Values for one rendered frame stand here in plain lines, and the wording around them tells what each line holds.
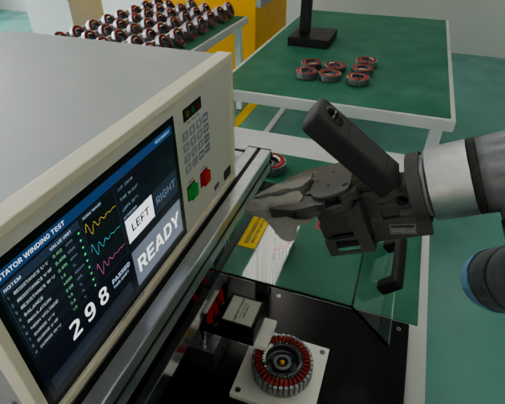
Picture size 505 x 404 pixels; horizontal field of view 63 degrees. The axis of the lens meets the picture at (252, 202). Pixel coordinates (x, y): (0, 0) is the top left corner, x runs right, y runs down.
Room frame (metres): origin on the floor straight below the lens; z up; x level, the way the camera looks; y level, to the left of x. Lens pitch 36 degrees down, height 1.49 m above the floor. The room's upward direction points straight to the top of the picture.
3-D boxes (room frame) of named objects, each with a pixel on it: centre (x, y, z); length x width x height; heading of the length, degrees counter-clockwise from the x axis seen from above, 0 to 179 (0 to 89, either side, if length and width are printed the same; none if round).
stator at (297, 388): (0.44, -0.05, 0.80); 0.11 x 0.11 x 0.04
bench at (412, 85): (2.63, -0.63, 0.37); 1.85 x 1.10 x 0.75; 160
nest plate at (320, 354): (0.44, -0.05, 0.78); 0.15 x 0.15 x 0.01; 70
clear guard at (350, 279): (0.50, -0.07, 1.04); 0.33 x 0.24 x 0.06; 70
